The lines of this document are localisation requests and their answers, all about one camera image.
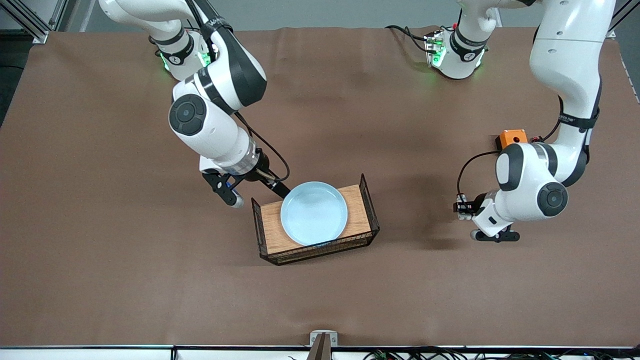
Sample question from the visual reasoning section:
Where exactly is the green grey contact block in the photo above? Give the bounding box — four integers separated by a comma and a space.
456, 194, 474, 221

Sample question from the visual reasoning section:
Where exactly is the light blue round plate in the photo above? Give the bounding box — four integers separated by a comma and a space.
280, 181, 349, 247

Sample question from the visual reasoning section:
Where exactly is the orange button box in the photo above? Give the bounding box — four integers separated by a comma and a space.
496, 129, 529, 150

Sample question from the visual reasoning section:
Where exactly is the brown table cover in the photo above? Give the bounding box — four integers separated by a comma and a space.
0, 26, 640, 348

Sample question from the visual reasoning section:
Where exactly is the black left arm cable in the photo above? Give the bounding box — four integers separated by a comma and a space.
457, 95, 601, 197

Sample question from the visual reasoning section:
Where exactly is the black wire tray, wooden board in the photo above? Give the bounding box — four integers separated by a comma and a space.
251, 173, 381, 266

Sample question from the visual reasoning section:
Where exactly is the black cable bundle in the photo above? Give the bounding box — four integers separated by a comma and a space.
362, 346, 640, 360

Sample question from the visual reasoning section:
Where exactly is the grey metal camera bracket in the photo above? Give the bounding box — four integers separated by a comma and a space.
306, 330, 339, 360

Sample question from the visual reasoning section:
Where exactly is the black arm base cable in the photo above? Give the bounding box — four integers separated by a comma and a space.
384, 24, 436, 54

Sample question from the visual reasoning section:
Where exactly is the white table edge rail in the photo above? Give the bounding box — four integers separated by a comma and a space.
0, 345, 640, 360

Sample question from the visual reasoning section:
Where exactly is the aluminium frame profile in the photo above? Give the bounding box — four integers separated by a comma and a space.
0, 0, 68, 45

